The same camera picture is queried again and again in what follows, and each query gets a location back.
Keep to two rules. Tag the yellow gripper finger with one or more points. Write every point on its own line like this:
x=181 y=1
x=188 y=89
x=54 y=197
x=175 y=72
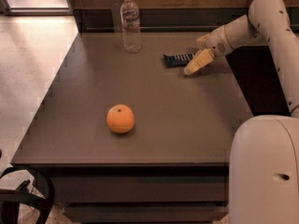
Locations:
x=203 y=42
x=200 y=60

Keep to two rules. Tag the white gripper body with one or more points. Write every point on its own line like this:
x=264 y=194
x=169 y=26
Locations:
x=218 y=42

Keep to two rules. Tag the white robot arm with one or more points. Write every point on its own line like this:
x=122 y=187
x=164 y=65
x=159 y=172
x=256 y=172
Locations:
x=264 y=161

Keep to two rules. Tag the clear plastic water bottle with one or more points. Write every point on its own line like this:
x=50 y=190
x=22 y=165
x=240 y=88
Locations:
x=130 y=24

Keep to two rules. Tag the orange fruit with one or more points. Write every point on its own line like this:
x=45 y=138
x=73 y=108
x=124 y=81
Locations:
x=120 y=119

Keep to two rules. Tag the upper table drawer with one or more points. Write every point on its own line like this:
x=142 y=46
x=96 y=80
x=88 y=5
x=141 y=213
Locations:
x=142 y=189

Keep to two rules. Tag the black chair base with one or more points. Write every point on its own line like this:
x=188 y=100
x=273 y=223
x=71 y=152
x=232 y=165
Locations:
x=10 y=199

